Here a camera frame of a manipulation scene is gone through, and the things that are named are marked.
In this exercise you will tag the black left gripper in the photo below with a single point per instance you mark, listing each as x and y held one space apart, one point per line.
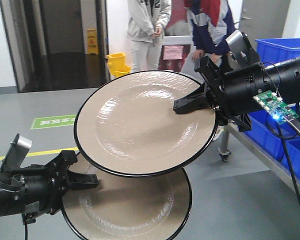
44 185

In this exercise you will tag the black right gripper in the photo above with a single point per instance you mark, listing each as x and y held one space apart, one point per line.
230 94

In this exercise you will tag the beige plate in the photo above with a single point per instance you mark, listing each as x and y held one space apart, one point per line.
128 126
121 208

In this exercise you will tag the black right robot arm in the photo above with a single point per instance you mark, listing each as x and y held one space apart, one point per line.
283 77

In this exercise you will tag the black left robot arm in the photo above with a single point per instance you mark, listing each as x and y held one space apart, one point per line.
11 196

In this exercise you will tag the green circuit board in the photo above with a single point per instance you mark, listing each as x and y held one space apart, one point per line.
275 107

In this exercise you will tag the person in blue red jacket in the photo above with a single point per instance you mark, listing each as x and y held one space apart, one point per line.
211 23

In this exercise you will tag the yellow mop bucket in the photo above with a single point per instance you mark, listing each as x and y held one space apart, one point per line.
116 63

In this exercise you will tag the person in grey hoodie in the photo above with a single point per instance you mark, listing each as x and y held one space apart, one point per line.
147 21

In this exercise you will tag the blue plastic bins on cart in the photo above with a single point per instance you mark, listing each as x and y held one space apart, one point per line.
275 50

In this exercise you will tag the yellow wet floor sign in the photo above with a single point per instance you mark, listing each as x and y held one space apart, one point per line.
92 42

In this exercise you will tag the metal cart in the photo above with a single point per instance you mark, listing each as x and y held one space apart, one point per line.
276 167

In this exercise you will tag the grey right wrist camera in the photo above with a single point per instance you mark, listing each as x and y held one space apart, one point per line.
242 49

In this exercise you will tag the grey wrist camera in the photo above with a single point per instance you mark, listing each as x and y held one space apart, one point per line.
242 49
17 152

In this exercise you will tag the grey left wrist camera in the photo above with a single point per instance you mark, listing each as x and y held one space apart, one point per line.
17 152

